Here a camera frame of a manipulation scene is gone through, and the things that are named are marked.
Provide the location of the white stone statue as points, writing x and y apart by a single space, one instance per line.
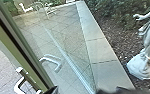
146 50

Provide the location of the concrete border strip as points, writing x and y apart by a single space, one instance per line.
101 50

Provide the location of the green shrub bed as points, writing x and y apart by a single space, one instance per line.
117 10

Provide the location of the white patio chair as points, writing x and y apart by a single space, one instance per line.
25 6

